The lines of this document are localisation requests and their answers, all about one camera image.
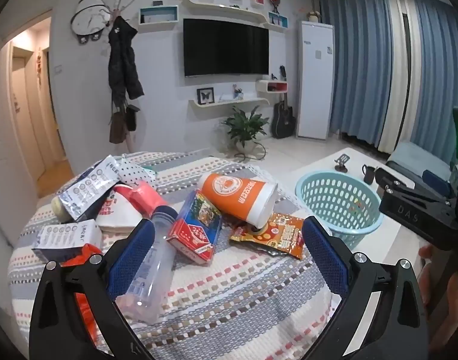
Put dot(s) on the potted green plant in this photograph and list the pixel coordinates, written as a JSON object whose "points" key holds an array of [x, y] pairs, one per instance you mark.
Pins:
{"points": [[245, 125]]}

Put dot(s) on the black hanging bag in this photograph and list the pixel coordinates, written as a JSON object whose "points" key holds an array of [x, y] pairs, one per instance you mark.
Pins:
{"points": [[132, 118]]}

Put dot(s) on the long white wall shelf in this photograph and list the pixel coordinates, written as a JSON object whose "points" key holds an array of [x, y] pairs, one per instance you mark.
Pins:
{"points": [[229, 103]]}

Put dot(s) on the orange plastic bag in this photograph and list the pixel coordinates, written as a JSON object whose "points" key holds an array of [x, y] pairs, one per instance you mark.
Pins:
{"points": [[84, 307]]}

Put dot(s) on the black flat television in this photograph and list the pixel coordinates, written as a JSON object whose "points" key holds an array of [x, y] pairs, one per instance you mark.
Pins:
{"points": [[225, 47]]}

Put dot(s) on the grey blue sofa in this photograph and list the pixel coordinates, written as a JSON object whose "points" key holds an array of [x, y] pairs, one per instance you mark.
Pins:
{"points": [[412, 153]]}

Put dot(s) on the dark mug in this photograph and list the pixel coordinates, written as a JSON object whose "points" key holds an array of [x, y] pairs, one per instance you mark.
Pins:
{"points": [[368, 175]]}

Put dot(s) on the black coat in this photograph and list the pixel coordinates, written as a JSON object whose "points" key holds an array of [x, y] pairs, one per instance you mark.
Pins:
{"points": [[120, 63]]}

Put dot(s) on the orange snack packet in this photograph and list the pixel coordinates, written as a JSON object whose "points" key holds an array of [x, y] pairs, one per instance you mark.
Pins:
{"points": [[277, 234]]}

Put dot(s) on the panda wall clock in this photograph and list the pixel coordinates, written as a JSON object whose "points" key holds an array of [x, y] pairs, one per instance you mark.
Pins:
{"points": [[88, 17]]}

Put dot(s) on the clear plastic bottle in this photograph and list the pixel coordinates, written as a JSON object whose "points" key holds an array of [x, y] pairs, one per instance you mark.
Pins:
{"points": [[154, 266]]}

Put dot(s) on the colourful puzzle cube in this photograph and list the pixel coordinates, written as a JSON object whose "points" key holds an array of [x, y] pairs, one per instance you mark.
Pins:
{"points": [[358, 204]]}

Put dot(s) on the blue curtain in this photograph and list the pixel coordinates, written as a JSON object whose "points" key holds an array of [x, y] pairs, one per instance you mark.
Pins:
{"points": [[356, 63], [438, 82]]}

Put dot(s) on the small shelf figurine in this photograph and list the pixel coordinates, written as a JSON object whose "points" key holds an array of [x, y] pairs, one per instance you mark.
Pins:
{"points": [[237, 93]]}

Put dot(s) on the striped woven mat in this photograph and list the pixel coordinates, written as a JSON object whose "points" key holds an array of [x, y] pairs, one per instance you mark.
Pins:
{"points": [[232, 300]]}

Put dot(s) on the white paper bag red print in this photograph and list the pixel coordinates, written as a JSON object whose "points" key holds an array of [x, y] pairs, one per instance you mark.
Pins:
{"points": [[116, 212]]}

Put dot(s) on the small blue box shelf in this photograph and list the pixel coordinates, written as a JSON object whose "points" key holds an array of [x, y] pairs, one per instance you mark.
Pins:
{"points": [[277, 20]]}

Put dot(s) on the framed butterfly picture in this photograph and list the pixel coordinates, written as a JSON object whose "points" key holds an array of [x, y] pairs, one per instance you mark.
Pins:
{"points": [[205, 95]]}

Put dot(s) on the white wavy wall shelf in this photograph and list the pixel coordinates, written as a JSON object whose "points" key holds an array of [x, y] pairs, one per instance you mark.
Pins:
{"points": [[229, 8]]}

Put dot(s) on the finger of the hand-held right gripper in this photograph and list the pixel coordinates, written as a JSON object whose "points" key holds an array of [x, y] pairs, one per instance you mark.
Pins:
{"points": [[437, 183], [412, 191]]}

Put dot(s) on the light blue plastic basket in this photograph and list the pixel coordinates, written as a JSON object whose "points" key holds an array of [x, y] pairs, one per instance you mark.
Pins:
{"points": [[337, 195]]}

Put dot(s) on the red cube wall shelf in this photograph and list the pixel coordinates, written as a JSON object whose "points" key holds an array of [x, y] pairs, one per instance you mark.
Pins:
{"points": [[259, 0]]}

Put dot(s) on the person's right hand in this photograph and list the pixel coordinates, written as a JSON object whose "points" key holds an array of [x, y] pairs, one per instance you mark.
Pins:
{"points": [[438, 288]]}

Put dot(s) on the polka dot bag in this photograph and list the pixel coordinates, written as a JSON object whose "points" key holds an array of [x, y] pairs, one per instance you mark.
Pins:
{"points": [[137, 170]]}

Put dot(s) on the brown hanging bag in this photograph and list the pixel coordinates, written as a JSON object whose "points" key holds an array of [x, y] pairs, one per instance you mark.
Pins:
{"points": [[117, 127]]}

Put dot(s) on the black acoustic guitar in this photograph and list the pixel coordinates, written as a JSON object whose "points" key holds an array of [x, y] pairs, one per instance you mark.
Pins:
{"points": [[283, 120]]}

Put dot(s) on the cream hallway door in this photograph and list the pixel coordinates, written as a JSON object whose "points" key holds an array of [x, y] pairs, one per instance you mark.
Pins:
{"points": [[28, 112]]}

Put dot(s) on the white red oval shelf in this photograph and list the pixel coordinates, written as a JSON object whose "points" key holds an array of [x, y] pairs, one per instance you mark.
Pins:
{"points": [[272, 87]]}

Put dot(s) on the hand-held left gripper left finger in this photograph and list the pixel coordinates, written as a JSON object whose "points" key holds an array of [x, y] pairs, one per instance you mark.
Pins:
{"points": [[133, 258]]}

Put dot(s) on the white standing air conditioner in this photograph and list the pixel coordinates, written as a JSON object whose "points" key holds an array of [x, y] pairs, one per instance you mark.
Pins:
{"points": [[315, 82]]}

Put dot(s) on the small blue white carton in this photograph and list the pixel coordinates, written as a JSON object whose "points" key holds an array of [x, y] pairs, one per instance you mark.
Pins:
{"points": [[64, 238]]}

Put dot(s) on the red and blue box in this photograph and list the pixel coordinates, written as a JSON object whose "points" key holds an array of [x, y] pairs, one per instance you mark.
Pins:
{"points": [[193, 228]]}

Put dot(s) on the phone stand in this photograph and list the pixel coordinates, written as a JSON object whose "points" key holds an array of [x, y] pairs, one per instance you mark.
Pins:
{"points": [[342, 163]]}

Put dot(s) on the pink plastic packet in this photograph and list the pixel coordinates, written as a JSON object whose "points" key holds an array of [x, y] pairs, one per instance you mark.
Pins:
{"points": [[148, 198]]}

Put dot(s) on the cream curtain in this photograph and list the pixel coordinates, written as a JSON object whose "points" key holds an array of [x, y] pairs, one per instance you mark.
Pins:
{"points": [[395, 82]]}

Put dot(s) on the ornament on air conditioner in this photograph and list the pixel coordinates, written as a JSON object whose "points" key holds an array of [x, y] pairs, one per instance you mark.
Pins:
{"points": [[313, 16]]}

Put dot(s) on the coat rack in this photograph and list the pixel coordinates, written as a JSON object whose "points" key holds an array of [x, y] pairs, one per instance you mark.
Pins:
{"points": [[118, 5]]}

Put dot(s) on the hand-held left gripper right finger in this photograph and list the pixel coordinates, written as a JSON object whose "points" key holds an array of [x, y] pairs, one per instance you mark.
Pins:
{"points": [[326, 258]]}

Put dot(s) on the blue white box shelf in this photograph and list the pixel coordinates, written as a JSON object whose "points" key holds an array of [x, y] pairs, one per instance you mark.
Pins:
{"points": [[157, 15]]}

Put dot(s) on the white room door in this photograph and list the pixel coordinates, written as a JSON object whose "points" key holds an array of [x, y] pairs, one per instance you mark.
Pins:
{"points": [[7, 157]]}

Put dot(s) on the red hanging ornament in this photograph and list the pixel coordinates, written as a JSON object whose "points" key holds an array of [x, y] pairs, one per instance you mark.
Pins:
{"points": [[38, 62]]}

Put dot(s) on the orange paper cup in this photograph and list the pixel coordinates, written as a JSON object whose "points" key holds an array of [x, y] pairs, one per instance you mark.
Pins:
{"points": [[232, 195]]}

